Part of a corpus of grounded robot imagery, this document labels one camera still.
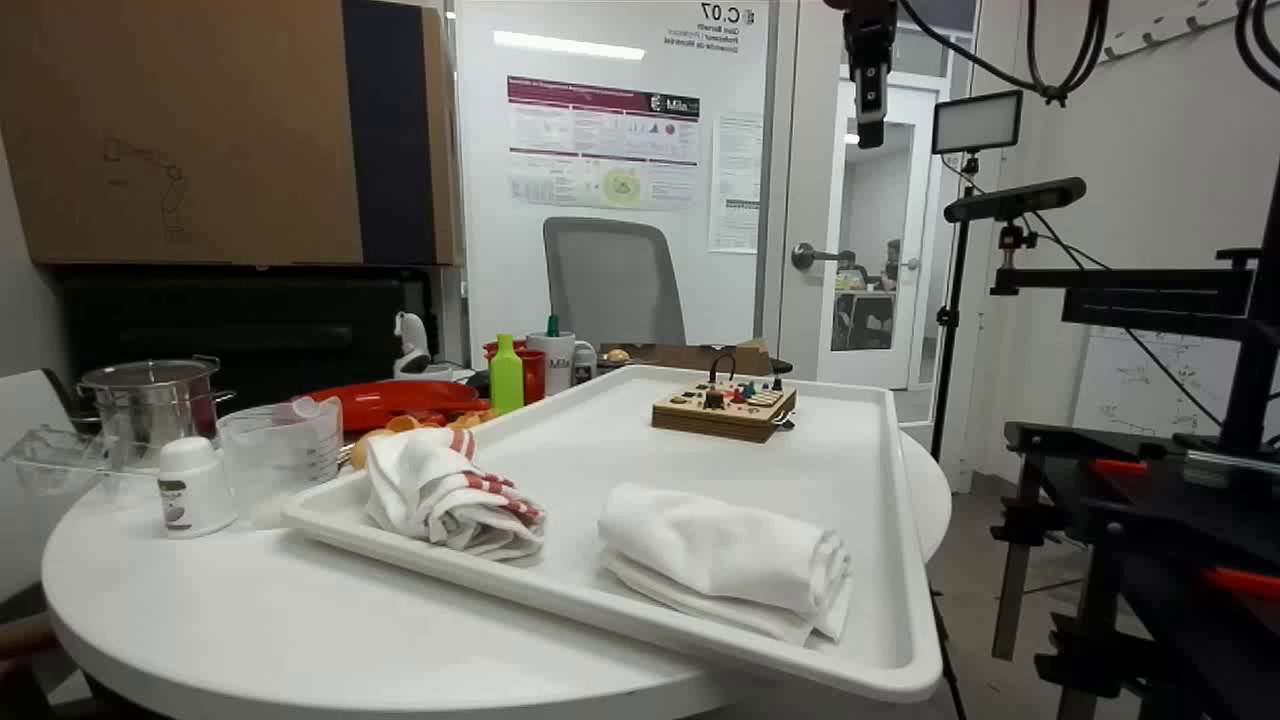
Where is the black camera on stand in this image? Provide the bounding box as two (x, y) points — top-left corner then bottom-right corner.
(945, 174), (1087, 225)

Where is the white mug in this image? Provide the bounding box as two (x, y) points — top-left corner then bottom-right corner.
(538, 332), (597, 394)

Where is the large white tray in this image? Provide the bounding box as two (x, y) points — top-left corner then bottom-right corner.
(283, 362), (940, 705)

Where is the wooden busy board toy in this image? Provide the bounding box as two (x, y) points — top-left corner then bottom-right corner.
(650, 348), (794, 445)

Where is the clear plastic measuring cup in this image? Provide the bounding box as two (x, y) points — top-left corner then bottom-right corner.
(215, 394), (342, 514)

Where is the black metal frame stand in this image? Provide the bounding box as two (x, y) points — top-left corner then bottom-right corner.
(990, 194), (1280, 720)

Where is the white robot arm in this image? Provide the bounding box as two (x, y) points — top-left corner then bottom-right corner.
(823, 0), (896, 147)

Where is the clear glass bowl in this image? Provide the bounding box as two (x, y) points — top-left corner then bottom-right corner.
(5, 424), (108, 501)

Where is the small white pill bottle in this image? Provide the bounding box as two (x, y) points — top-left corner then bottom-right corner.
(155, 436), (230, 534)

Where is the wall poster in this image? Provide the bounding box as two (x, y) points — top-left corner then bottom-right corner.
(504, 77), (703, 213)

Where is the large cardboard box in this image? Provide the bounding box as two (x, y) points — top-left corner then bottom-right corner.
(0, 0), (461, 269)

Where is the red striped white towel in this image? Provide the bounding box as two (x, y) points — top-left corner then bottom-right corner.
(363, 429), (543, 564)

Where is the green squeeze bottle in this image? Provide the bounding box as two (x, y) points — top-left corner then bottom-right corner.
(488, 337), (524, 415)

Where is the led light panel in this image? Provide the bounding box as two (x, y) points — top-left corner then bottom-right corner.
(932, 90), (1024, 157)

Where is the red plastic bowl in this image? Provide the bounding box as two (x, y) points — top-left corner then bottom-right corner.
(316, 381), (488, 436)

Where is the grey office chair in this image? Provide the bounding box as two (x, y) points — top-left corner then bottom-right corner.
(543, 215), (684, 344)

